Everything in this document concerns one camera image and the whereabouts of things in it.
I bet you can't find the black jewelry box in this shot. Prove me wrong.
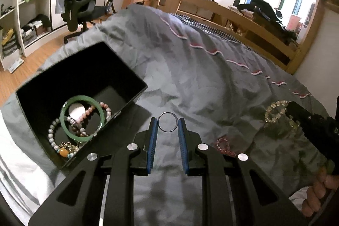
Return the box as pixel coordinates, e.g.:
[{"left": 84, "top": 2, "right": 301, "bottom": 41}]
[{"left": 16, "top": 42, "right": 148, "bottom": 169}]

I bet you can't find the amber bead pendant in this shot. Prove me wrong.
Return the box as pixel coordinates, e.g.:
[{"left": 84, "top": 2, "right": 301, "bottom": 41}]
[{"left": 59, "top": 147, "right": 69, "bottom": 158}]

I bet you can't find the right hand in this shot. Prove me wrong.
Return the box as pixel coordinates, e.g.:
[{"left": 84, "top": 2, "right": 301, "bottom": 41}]
[{"left": 302, "top": 167, "right": 338, "bottom": 217}]

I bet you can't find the white shelf unit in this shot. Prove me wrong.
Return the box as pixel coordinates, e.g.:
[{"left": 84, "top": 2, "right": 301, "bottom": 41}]
[{"left": 1, "top": 0, "right": 52, "bottom": 73}]

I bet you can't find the red bead bracelet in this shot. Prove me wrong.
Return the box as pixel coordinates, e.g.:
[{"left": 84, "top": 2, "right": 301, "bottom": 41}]
[{"left": 215, "top": 136, "right": 238, "bottom": 158}]

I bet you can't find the white round disc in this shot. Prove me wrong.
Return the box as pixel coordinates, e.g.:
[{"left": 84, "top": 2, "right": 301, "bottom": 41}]
[{"left": 68, "top": 103, "right": 86, "bottom": 120}]

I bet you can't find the white striped bedsheet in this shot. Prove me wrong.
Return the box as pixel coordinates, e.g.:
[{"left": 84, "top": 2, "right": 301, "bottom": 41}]
[{"left": 1, "top": 114, "right": 65, "bottom": 225}]

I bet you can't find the brown bead bracelet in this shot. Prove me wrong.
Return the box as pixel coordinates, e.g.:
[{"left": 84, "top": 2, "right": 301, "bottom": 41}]
[{"left": 69, "top": 122, "right": 88, "bottom": 138}]

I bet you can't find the white pearl bracelet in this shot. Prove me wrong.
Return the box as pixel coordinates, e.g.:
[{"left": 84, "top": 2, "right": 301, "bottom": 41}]
[{"left": 48, "top": 118, "right": 71, "bottom": 154}]

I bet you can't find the green jade bangle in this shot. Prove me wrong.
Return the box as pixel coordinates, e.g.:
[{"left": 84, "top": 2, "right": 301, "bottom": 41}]
[{"left": 59, "top": 95, "right": 106, "bottom": 142}]

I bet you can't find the thin silver ring bangle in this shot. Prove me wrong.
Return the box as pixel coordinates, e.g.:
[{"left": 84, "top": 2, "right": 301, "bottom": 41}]
[{"left": 157, "top": 111, "right": 179, "bottom": 133}]

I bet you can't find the grey duvet cover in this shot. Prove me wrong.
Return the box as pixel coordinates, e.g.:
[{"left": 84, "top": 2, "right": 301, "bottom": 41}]
[{"left": 1, "top": 5, "right": 328, "bottom": 225}]

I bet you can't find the yellow crystal bead bracelet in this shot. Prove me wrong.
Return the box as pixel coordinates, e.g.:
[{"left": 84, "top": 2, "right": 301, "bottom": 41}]
[{"left": 264, "top": 100, "right": 301, "bottom": 130}]

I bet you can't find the black bag on desk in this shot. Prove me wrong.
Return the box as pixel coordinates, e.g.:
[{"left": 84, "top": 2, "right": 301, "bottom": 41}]
[{"left": 236, "top": 0, "right": 296, "bottom": 41}]

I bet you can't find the pink bead bracelet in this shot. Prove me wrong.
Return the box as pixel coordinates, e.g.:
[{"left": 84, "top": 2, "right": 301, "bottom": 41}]
[{"left": 76, "top": 101, "right": 113, "bottom": 123}]

